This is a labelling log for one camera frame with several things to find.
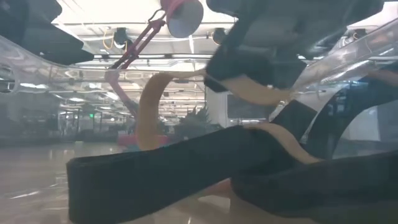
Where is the black display screen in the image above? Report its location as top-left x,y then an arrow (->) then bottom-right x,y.
227,94 -> 270,119

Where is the tan rubber band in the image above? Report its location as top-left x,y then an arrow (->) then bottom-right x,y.
136,68 -> 323,165

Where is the clear plastic bin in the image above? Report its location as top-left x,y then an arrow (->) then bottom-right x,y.
0,18 -> 398,224

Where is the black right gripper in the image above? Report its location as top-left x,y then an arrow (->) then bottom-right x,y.
205,0 -> 386,91

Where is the small potted succulent plant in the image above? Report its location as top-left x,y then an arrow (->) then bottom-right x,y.
172,105 -> 224,142

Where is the wide black rubber band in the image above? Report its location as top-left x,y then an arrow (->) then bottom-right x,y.
66,98 -> 318,224

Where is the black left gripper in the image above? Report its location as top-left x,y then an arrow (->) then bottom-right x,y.
0,0 -> 95,66

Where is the red desk lamp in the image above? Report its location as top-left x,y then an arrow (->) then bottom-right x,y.
104,0 -> 205,147

